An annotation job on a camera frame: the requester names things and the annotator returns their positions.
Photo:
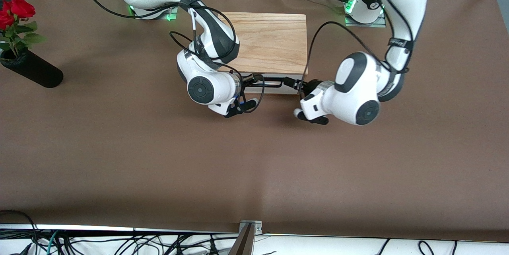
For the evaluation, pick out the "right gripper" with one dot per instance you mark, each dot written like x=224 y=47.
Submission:
x=249 y=80

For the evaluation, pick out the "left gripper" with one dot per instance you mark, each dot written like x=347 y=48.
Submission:
x=311 y=84

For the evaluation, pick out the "wooden drawer with white front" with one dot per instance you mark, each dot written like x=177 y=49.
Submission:
x=274 y=76

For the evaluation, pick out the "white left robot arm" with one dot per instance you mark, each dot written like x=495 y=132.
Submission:
x=358 y=100

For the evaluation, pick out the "light wooden drawer cabinet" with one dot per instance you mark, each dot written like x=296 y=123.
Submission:
x=270 y=40

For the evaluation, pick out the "brown table cover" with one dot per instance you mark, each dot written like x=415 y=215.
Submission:
x=254 y=159

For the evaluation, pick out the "brown slanted beam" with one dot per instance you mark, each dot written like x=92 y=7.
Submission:
x=242 y=245

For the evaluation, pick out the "red rose with green leaves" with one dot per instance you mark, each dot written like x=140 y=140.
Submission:
x=20 y=6

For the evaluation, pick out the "metal corner bracket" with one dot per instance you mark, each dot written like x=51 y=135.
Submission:
x=257 y=229

